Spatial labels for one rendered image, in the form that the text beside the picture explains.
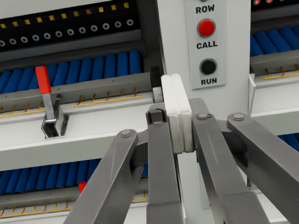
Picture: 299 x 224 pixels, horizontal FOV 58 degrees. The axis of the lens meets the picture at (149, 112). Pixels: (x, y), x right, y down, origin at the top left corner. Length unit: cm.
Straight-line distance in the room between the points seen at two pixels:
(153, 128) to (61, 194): 41
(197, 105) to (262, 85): 23
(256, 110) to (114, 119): 19
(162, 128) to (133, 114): 22
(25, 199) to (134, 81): 31
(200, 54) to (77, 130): 19
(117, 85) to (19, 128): 15
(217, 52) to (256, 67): 11
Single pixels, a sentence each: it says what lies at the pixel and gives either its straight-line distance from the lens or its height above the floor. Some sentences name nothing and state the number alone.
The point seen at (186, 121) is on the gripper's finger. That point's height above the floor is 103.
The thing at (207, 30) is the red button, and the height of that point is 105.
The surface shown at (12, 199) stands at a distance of 59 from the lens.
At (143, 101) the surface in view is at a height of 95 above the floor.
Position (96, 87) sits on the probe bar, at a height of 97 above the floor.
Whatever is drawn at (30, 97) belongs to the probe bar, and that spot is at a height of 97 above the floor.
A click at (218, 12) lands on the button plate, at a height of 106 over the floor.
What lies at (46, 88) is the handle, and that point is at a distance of 37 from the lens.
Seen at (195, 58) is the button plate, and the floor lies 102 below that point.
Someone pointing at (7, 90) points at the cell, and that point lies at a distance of 48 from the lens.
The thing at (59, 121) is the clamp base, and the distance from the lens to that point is 38.
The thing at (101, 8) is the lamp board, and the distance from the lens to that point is 47.
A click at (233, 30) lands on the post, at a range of 31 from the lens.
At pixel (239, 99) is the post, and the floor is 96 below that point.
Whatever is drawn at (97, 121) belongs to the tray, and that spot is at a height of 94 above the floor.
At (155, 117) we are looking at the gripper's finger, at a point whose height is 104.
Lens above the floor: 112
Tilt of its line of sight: 28 degrees down
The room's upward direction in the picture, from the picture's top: 10 degrees counter-clockwise
